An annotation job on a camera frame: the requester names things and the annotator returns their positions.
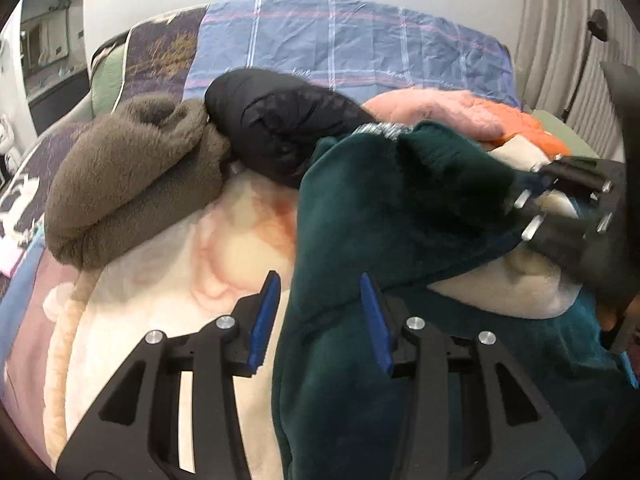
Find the peach printed blanket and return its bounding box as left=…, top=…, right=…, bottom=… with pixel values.
left=42, top=162, right=311, bottom=480

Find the dark green fleece garment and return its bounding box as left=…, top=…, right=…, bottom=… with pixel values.
left=272, top=120, right=640, bottom=480

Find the green pillow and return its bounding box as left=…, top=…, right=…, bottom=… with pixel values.
left=530, top=109, right=607, bottom=160

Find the dark cabinet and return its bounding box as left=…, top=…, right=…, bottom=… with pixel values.
left=25, top=67, right=93, bottom=136

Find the pale pleated curtain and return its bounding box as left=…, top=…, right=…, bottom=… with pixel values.
left=517, top=0, right=640, bottom=161

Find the blue plaid bedsheet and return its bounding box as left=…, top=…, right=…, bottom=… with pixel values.
left=182, top=0, right=516, bottom=106

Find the cream fleece garment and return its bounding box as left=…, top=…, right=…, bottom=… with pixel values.
left=429, top=140, right=596, bottom=321

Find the black stand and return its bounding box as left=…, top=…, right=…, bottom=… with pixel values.
left=560, top=9, right=609, bottom=123

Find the pink fleece garment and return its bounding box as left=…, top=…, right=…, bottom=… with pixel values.
left=361, top=89, right=506, bottom=143

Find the green cushion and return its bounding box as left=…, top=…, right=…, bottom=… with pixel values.
left=91, top=44, right=127, bottom=117

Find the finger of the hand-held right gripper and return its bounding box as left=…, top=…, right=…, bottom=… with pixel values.
left=504, top=189, right=622, bottom=263
left=512, top=155, right=627, bottom=202

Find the black puffer jacket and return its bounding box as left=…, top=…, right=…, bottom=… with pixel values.
left=205, top=69, right=373, bottom=190

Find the brown fleece garment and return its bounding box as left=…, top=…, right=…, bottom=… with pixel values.
left=44, top=96, right=233, bottom=270

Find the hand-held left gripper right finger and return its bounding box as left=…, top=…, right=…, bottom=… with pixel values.
left=360, top=272, right=586, bottom=480

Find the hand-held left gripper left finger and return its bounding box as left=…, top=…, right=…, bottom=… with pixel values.
left=56, top=270, right=282, bottom=480

